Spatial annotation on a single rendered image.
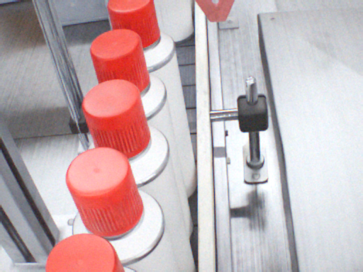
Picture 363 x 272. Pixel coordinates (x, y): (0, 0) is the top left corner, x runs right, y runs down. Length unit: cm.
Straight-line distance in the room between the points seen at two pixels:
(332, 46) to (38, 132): 38
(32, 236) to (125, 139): 23
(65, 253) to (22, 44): 66
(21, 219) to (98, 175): 24
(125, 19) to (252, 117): 20
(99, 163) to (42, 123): 44
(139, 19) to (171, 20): 29
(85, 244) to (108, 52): 14
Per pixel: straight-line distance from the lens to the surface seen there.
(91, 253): 23
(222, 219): 49
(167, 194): 33
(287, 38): 67
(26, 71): 80
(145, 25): 37
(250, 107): 52
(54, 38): 46
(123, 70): 33
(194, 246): 47
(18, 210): 48
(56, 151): 65
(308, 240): 47
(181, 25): 66
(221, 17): 47
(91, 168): 26
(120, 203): 26
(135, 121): 29
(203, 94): 54
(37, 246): 52
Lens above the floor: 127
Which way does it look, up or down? 45 degrees down
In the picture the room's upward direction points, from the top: 10 degrees counter-clockwise
